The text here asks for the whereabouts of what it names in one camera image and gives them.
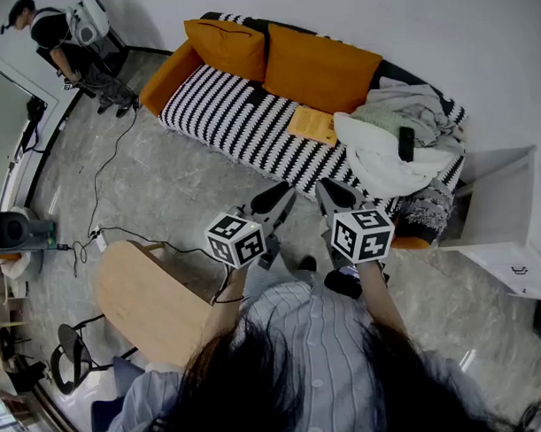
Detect grey speckled cushion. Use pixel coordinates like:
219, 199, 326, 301
392, 177, 457, 247

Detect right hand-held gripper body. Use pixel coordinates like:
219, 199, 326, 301
321, 199, 397, 272

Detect black-and-white striped cushion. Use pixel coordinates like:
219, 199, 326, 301
154, 2, 471, 224

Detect orange sofa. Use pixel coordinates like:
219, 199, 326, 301
136, 2, 472, 260

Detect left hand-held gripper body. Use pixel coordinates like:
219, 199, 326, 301
203, 204, 282, 274

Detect person's grey jeans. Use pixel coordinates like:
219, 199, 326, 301
244, 252, 317, 295

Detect orange zippered cushion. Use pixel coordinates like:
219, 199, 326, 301
183, 16, 267, 85

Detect white power strip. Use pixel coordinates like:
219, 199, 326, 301
89, 224, 109, 254

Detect black round appliance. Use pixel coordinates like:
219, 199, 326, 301
0, 207, 58, 255

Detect large orange cushion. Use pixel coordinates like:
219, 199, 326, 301
259, 19, 386, 118

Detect person's right forearm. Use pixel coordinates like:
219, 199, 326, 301
355, 258, 409, 342

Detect person's left forearm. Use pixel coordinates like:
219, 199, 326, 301
196, 262, 252, 347

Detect black hanging bag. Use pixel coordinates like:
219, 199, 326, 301
26, 95, 50, 154

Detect black mesh chair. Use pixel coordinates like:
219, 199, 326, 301
48, 312, 140, 397

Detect wooden coffee table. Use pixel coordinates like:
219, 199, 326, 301
95, 236, 214, 372

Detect person's striped blue shirt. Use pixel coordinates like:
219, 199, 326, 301
99, 273, 496, 432

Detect black waist pouch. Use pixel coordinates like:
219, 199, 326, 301
324, 264, 364, 301

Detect white fleece blanket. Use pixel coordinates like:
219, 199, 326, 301
332, 108, 457, 200

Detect white side cabinet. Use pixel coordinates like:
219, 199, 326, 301
436, 145, 541, 305

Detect black remote control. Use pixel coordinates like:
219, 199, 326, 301
398, 126, 416, 163

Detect grey crumpled blanket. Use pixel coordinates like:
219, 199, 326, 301
365, 73, 467, 159

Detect green knitted cloth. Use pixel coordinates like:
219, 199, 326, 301
350, 104, 404, 134

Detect long black floor cable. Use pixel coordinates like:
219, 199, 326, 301
83, 106, 144, 235

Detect yellow book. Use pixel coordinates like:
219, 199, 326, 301
286, 104, 339, 149

